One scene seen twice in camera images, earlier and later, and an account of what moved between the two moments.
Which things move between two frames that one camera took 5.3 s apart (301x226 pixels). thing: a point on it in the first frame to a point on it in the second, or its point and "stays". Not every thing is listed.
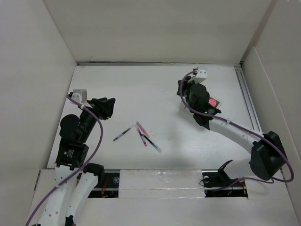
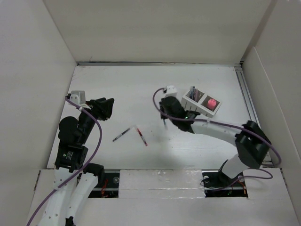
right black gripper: [186, 84] to [162, 106]
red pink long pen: [143, 140] stays
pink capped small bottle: [212, 102] stays
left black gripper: [97, 104] stays
